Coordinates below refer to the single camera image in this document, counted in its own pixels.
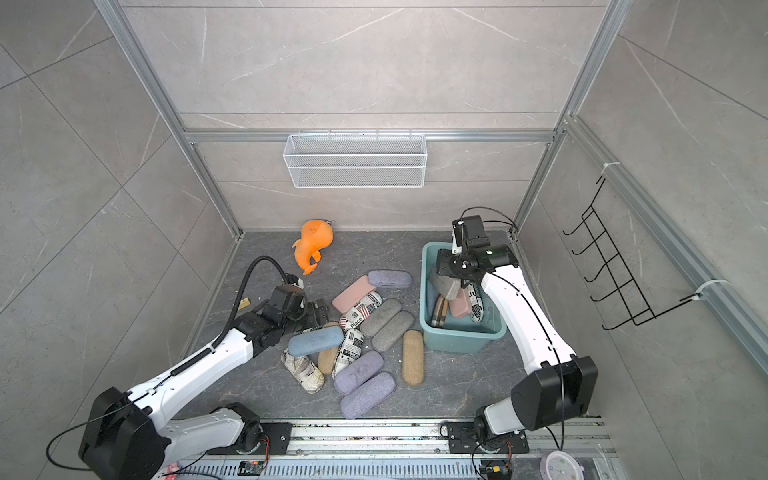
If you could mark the pink white clock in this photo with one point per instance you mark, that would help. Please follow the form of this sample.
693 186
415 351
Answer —
559 465

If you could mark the grey fabric glasses case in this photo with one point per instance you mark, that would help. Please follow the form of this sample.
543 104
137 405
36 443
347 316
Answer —
380 317

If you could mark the blue fabric case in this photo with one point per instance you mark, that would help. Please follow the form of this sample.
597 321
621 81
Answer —
316 341

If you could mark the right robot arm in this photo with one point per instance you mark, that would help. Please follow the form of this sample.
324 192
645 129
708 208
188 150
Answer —
558 385

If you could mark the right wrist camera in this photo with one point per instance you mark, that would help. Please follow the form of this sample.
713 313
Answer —
469 235

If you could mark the purple fabric case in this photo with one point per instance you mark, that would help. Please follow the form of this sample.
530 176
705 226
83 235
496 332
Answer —
358 372
368 396
390 279

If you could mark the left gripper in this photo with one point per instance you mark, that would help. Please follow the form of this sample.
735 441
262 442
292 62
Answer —
315 319

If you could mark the pink hard glasses case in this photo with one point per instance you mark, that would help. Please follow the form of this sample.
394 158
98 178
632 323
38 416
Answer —
461 306

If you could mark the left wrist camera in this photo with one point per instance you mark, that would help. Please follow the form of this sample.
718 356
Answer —
294 280

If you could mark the purple fabric case middle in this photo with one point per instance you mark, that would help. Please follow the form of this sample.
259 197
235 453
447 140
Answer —
358 372

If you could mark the purple fabric case top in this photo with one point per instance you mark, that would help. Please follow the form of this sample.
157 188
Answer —
390 279

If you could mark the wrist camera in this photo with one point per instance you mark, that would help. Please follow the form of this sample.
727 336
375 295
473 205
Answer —
469 235
294 280

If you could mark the pink flat case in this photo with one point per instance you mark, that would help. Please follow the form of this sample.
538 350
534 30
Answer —
353 294

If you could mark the grey marble glasses case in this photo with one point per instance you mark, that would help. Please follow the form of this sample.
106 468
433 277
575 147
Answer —
446 286

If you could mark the plaid brown glasses case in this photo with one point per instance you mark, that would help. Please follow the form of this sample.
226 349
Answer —
440 312

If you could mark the tan fabric case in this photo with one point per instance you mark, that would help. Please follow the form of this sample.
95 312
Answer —
413 358
327 360

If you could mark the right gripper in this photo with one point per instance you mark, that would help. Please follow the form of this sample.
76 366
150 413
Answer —
444 263

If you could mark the newspaper case under pink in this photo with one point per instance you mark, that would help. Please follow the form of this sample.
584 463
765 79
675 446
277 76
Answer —
355 316

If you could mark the orange plush whale toy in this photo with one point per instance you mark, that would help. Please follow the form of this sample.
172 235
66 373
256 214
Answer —
315 236

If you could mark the newspaper print case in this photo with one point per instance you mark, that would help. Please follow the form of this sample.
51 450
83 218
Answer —
304 371
350 350
475 302

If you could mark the white wire mesh basket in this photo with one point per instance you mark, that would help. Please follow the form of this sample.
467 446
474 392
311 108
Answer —
356 160

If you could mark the teal plastic storage box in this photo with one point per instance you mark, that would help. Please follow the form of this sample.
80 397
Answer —
458 335

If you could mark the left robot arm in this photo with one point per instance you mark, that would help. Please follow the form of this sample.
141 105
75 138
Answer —
135 434

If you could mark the black wire hook rack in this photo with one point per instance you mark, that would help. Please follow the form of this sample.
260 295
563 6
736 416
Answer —
622 284

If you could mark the metal base rail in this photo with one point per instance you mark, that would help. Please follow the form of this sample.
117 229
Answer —
402 449

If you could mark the purple fabric case bottom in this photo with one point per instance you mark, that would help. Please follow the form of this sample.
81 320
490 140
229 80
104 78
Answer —
368 396

